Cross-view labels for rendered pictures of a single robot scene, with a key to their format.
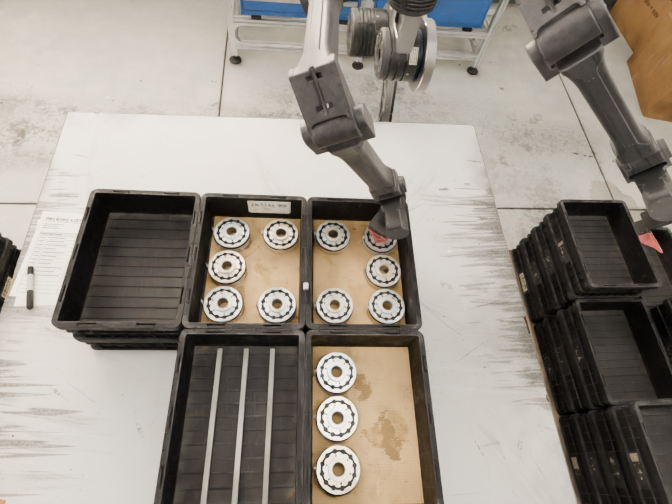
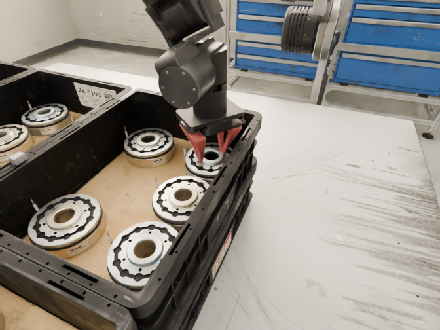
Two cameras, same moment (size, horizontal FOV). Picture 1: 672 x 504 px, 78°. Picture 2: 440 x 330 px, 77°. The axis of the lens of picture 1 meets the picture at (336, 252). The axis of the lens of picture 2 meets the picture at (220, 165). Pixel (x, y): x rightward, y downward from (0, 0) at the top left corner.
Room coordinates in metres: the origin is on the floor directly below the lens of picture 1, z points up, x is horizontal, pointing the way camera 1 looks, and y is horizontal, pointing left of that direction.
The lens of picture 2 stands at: (0.32, -0.37, 1.19)
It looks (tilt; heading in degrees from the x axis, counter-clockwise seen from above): 40 degrees down; 34
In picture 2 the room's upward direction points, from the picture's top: straight up
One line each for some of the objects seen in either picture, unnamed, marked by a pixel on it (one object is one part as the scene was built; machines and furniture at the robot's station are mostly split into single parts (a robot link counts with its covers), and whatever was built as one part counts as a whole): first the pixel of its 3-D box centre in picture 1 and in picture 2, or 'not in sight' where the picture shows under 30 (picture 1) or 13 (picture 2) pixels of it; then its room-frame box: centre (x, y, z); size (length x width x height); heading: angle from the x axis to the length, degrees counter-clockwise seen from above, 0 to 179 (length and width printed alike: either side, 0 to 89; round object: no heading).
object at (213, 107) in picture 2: (388, 214); (209, 100); (0.66, -0.12, 0.98); 0.10 x 0.07 x 0.07; 154
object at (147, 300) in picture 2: (360, 260); (139, 158); (0.54, -0.07, 0.92); 0.40 x 0.30 x 0.02; 12
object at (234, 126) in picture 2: not in sight; (215, 135); (0.67, -0.13, 0.91); 0.07 x 0.07 x 0.09; 64
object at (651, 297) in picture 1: (639, 274); not in sight; (1.11, -1.45, 0.26); 0.40 x 0.30 x 0.23; 13
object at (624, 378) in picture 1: (598, 358); not in sight; (0.63, -1.15, 0.31); 0.40 x 0.30 x 0.34; 13
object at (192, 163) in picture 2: (380, 236); (211, 158); (0.66, -0.12, 0.86); 0.10 x 0.10 x 0.01
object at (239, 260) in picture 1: (227, 266); (0, 137); (0.46, 0.29, 0.86); 0.10 x 0.10 x 0.01
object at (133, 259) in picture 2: (387, 305); (145, 249); (0.44, -0.17, 0.86); 0.05 x 0.05 x 0.01
